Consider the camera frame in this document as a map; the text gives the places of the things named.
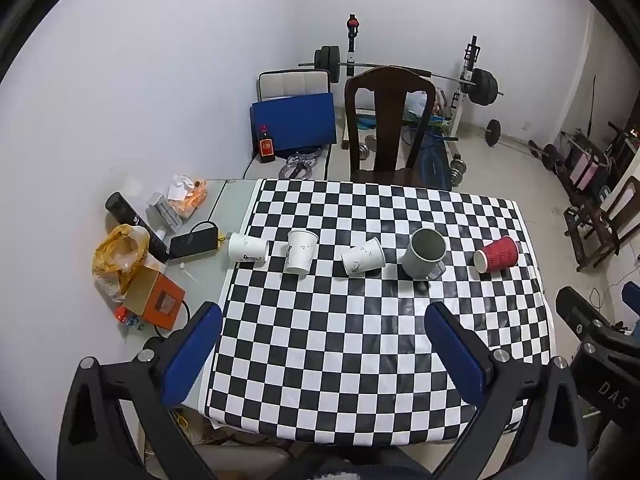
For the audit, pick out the white paper cup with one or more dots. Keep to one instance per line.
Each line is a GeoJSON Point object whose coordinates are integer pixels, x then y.
{"type": "Point", "coordinates": [363, 258]}
{"type": "Point", "coordinates": [301, 251]}
{"type": "Point", "coordinates": [247, 249]}

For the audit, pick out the grey small box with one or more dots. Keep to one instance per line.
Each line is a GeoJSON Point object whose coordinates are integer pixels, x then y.
{"type": "Point", "coordinates": [162, 212]}

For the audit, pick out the dark bottle with red label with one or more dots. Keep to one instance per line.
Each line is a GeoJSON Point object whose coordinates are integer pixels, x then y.
{"type": "Point", "coordinates": [266, 147]}

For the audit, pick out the orange tissue pack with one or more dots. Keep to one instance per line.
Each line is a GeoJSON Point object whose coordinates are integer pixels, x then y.
{"type": "Point", "coordinates": [189, 199]}

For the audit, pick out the dark wooden chair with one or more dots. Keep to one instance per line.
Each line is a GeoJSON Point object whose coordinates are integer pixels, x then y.
{"type": "Point", "coordinates": [387, 125]}

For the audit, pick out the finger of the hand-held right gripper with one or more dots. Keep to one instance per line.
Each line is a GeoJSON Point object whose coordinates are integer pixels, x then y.
{"type": "Point", "coordinates": [632, 300]}
{"type": "Point", "coordinates": [580, 312]}

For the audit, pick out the white padded chair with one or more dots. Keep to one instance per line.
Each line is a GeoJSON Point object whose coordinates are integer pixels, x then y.
{"type": "Point", "coordinates": [292, 82]}

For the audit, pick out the short barbell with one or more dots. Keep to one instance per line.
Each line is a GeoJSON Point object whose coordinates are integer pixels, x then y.
{"type": "Point", "coordinates": [494, 132]}

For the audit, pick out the white weight bench rack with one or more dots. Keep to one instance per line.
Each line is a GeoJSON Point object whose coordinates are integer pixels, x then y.
{"type": "Point", "coordinates": [467, 77]}

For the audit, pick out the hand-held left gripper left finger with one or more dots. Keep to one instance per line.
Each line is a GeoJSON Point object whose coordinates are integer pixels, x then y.
{"type": "Point", "coordinates": [192, 355]}

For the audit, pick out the grey ceramic mug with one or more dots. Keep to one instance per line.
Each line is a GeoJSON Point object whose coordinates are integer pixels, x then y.
{"type": "Point", "coordinates": [424, 255]}

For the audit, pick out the black white checkered mat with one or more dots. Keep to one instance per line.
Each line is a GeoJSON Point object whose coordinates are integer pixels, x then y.
{"type": "Point", "coordinates": [350, 350]}

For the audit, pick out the yellow plastic bag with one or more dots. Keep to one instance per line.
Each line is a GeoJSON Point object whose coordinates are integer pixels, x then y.
{"type": "Point", "coordinates": [117, 255]}

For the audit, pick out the dark wooden furniture stack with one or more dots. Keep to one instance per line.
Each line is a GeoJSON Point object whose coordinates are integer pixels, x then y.
{"type": "Point", "coordinates": [592, 225]}

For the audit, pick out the red ribbed paper cup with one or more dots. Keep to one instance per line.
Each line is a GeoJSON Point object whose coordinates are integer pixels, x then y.
{"type": "Point", "coordinates": [497, 254]}

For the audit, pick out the long barbell with black plates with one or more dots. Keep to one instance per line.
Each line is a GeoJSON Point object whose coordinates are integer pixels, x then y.
{"type": "Point", "coordinates": [484, 86]}

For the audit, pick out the chrome metal rings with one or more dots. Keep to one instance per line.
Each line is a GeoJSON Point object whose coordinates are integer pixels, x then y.
{"type": "Point", "coordinates": [297, 166]}

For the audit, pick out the chrome dumbbell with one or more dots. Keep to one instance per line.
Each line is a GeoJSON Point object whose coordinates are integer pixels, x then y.
{"type": "Point", "coordinates": [368, 147]}
{"type": "Point", "coordinates": [457, 169]}

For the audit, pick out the pink bag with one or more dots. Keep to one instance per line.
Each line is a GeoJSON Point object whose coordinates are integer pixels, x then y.
{"type": "Point", "coordinates": [584, 167]}

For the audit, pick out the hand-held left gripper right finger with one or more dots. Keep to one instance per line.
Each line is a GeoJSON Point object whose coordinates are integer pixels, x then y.
{"type": "Point", "coordinates": [457, 360]}

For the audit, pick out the black cylindrical bottle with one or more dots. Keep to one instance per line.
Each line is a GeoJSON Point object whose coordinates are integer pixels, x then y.
{"type": "Point", "coordinates": [132, 220]}

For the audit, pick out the black power bank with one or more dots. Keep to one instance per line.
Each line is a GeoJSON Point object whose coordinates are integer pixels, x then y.
{"type": "Point", "coordinates": [192, 244]}

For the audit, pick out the orange cardboard box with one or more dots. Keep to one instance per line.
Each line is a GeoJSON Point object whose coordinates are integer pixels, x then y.
{"type": "Point", "coordinates": [150, 297]}

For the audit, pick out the blue folder board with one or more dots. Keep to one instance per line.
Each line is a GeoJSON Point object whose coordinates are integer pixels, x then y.
{"type": "Point", "coordinates": [295, 120]}

